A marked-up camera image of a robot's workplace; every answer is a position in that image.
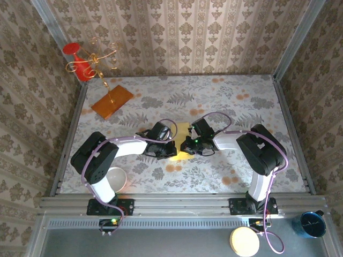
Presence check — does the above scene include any gold wire stand wooden base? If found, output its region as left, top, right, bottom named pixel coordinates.
left=65, top=36, right=134, bottom=120

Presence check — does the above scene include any grey slotted cable duct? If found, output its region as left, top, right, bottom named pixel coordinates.
left=45, top=217, right=251, bottom=230

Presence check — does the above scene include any small black circuit board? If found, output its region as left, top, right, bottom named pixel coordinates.
left=248, top=218, right=272, bottom=231
left=98, top=218, right=121, bottom=237

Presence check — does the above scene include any aluminium table side rail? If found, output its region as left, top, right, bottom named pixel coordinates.
left=272, top=77, right=317, bottom=195
left=50, top=82, right=89, bottom=198

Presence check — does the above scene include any white bowl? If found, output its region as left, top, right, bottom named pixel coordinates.
left=107, top=167, right=128, bottom=193

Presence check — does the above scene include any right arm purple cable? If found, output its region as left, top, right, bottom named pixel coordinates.
left=197, top=111, right=289, bottom=254

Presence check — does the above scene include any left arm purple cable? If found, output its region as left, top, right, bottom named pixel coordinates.
left=81, top=119, right=179, bottom=236

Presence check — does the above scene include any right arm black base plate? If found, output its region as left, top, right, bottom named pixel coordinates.
left=229, top=197, right=279, bottom=215

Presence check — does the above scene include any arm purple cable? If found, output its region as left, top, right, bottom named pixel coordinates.
left=81, top=119, right=179, bottom=236
left=197, top=111, right=289, bottom=254

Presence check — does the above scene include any yellow cloth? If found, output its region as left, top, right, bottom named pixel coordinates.
left=168, top=122, right=193, bottom=162

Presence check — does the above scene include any pale yellow round disc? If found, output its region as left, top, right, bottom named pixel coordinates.
left=229, top=226, right=260, bottom=257

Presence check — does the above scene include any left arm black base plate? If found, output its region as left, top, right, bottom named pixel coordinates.
left=86, top=198, right=135, bottom=216

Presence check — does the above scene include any floral table cloth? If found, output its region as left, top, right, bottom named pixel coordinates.
left=60, top=74, right=309, bottom=193

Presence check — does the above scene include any aluminium corner post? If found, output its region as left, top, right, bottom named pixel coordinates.
left=29, top=0, right=88, bottom=85
left=272, top=0, right=322, bottom=81

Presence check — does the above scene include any long aluminium frame rail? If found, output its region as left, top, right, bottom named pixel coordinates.
left=39, top=193, right=327, bottom=217

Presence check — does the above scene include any dark blue mug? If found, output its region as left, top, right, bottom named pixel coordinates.
left=291, top=210, right=327, bottom=239

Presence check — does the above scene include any red plastic wine glass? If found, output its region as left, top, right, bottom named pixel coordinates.
left=63, top=42, right=93, bottom=82

